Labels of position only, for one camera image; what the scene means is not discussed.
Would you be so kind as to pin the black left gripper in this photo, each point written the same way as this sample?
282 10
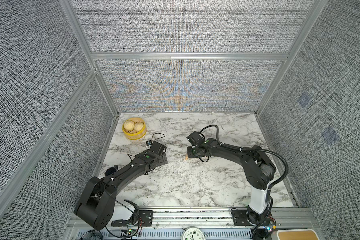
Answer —
163 159

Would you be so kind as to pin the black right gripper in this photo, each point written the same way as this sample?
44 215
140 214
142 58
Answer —
189 152

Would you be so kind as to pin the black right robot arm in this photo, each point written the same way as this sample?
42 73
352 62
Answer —
259 171

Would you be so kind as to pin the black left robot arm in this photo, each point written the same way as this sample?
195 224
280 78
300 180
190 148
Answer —
97 204

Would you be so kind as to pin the right steamed bun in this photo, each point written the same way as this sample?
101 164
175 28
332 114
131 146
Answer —
138 126

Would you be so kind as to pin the steamed bun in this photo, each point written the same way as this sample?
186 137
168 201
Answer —
129 125
138 126

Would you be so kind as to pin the yellow rimmed bamboo steamer basket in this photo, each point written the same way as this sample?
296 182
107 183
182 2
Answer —
133 135

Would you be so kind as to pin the left steamed bun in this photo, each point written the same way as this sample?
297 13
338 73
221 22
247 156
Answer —
129 125

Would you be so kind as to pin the dark blue mug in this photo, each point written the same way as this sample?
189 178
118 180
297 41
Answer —
111 170

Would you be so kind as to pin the white analog clock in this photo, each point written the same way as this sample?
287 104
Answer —
193 233

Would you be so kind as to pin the black fan grille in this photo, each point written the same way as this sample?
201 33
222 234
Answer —
92 235

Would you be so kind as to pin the wood topped white box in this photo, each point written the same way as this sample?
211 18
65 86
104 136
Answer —
297 234

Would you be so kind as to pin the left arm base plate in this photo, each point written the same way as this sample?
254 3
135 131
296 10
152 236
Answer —
145 215

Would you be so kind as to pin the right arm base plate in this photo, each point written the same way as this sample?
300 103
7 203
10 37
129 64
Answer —
240 218

